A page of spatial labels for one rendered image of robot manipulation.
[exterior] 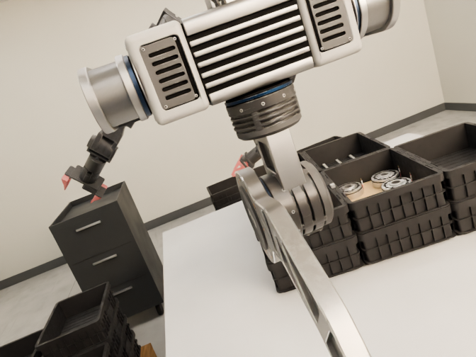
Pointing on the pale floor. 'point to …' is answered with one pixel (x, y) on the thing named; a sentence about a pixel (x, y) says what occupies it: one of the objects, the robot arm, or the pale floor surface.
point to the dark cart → (111, 248)
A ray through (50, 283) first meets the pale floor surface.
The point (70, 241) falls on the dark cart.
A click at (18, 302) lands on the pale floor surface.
